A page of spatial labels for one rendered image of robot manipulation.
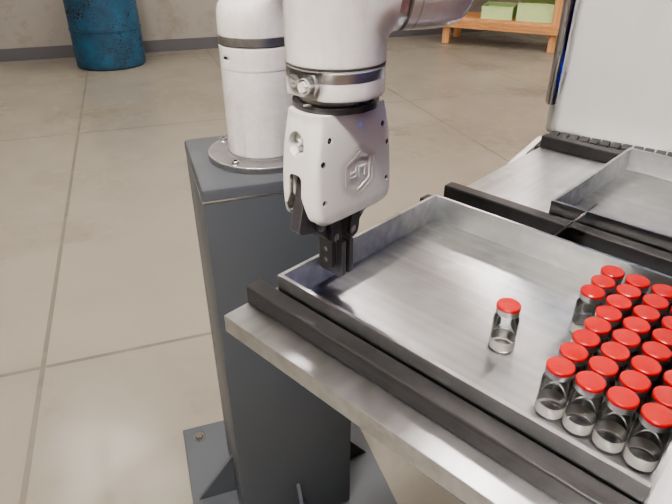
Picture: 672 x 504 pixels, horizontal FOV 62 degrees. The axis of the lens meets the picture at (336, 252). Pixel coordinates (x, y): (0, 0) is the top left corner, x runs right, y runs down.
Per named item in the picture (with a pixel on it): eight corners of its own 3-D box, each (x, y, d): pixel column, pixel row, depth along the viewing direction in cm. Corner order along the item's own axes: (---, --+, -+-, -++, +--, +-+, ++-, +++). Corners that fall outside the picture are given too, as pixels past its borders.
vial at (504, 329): (518, 346, 50) (526, 306, 48) (506, 357, 49) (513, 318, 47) (496, 335, 51) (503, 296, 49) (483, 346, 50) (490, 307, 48)
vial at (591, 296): (598, 331, 52) (610, 290, 50) (588, 342, 51) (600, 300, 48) (575, 321, 53) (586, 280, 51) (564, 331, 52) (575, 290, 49)
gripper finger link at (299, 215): (280, 223, 48) (316, 243, 53) (321, 143, 48) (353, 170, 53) (271, 219, 49) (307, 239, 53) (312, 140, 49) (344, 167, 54)
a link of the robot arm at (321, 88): (332, 78, 42) (333, 118, 43) (406, 60, 47) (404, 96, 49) (260, 62, 47) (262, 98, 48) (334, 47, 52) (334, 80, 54)
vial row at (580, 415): (666, 330, 52) (682, 289, 50) (585, 442, 41) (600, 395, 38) (641, 320, 53) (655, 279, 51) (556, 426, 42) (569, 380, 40)
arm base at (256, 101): (201, 141, 103) (188, 35, 94) (301, 131, 108) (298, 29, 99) (218, 180, 88) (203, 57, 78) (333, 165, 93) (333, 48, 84)
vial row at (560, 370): (641, 320, 53) (655, 279, 51) (556, 425, 42) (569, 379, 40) (617, 310, 55) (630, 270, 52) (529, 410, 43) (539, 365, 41)
